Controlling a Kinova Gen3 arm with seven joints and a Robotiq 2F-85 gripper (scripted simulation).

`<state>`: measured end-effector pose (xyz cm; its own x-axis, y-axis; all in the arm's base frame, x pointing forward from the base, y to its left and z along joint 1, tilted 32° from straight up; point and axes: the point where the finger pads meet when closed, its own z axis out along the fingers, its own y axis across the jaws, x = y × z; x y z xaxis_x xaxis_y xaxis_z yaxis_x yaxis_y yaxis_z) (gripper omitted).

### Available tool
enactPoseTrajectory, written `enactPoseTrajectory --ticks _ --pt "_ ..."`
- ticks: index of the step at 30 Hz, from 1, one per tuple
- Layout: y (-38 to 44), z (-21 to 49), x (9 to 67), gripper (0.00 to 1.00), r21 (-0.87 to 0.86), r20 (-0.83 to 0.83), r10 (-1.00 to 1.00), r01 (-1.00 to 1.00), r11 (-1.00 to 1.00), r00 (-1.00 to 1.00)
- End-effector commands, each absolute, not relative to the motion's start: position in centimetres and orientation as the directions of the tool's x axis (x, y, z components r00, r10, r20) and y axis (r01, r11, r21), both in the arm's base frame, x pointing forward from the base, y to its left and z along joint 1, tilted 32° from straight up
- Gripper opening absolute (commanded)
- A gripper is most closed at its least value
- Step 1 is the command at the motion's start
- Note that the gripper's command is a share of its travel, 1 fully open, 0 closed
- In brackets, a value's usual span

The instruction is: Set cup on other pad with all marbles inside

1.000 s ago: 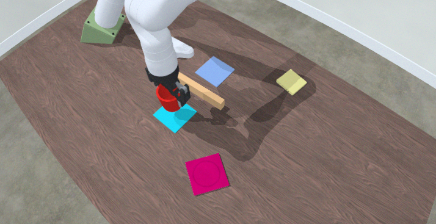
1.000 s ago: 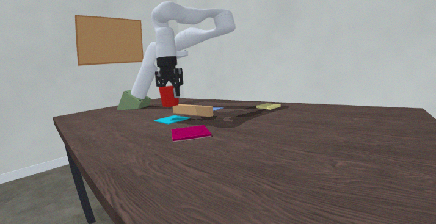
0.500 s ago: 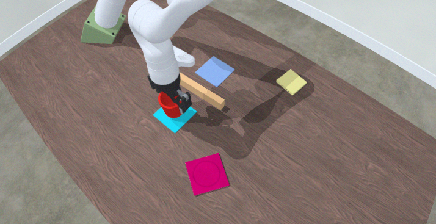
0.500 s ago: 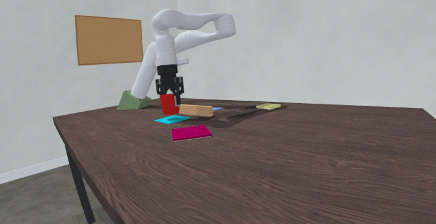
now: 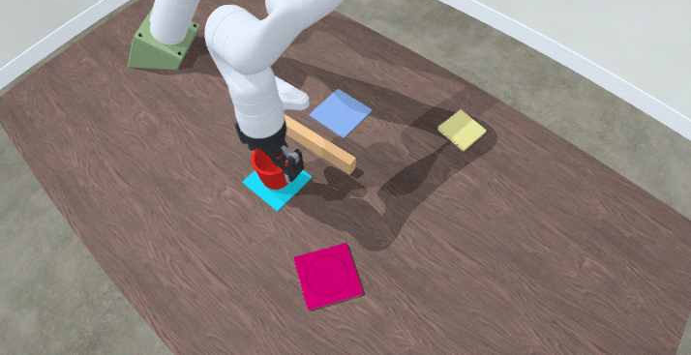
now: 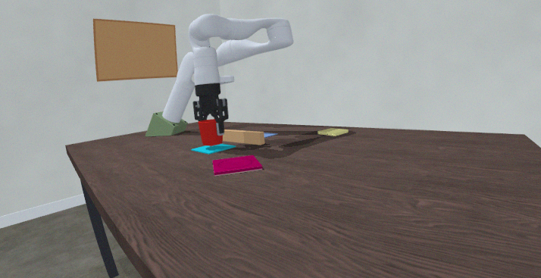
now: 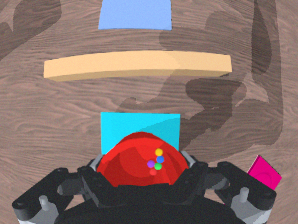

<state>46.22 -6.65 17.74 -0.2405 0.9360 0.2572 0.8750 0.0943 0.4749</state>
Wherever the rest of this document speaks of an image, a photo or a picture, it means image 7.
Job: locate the pink square coaster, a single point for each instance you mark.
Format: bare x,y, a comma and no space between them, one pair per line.
263,172

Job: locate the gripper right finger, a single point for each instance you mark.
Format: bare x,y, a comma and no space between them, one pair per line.
252,200

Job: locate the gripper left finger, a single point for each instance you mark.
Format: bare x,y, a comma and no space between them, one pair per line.
40,203

